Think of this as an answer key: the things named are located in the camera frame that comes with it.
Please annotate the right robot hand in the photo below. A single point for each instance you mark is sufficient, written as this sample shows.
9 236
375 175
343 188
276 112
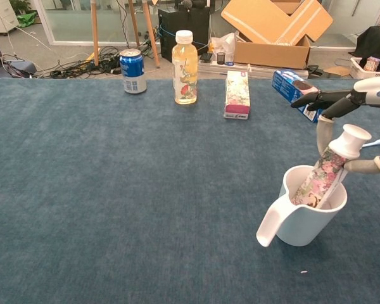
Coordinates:
335 101

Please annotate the floral toothpaste tube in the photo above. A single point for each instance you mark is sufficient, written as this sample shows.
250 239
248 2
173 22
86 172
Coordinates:
323 177

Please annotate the pink floral small box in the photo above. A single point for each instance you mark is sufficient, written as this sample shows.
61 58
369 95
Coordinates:
237 95

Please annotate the brown cardboard piece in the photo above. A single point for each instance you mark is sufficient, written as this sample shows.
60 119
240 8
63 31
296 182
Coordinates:
337 71

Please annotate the white plastic basket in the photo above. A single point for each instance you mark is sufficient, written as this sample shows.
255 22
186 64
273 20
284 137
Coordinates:
356 71

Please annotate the small printed carton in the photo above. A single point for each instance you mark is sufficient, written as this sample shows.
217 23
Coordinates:
372 63

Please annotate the blue cookie box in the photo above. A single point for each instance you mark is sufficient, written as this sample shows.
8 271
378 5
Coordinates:
285 85

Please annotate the black cloth cover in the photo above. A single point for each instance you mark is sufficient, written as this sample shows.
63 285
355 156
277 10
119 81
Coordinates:
373 41

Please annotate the open cardboard box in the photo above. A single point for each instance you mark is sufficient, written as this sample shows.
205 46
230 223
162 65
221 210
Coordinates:
272 54

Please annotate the large flattened cardboard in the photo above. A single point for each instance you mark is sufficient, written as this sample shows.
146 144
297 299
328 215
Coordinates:
272 19

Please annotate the white plastic bag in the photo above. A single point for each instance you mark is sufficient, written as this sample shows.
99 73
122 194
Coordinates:
223 42

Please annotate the small black device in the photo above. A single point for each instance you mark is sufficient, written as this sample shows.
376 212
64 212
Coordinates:
206 57

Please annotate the yellow tea bottle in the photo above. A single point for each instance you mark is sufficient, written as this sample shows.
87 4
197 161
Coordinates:
185 73

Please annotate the black computer tower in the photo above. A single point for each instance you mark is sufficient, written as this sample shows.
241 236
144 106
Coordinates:
183 28

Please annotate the wooden easel leg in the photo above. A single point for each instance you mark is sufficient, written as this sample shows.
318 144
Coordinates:
133 22
95 31
150 31

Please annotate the blue soda can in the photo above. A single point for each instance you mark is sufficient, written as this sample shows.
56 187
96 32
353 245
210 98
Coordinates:
133 73

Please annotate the blue table mat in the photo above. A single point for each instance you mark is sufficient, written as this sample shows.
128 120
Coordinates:
82 190

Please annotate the green bag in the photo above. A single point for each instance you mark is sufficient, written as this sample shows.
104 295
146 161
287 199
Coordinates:
27 18

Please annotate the dark blue machine base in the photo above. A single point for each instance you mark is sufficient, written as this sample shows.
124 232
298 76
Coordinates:
6 68

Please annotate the green potted plant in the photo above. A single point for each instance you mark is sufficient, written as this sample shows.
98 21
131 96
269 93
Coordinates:
19 4

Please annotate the white cabinet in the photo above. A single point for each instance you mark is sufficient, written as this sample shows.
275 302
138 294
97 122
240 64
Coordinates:
0 16

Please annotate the black flat bracket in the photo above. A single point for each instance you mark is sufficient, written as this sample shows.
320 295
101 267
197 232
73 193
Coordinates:
313 70

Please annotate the aluminium profile rail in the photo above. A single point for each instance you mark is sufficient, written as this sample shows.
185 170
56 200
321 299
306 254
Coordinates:
221 69

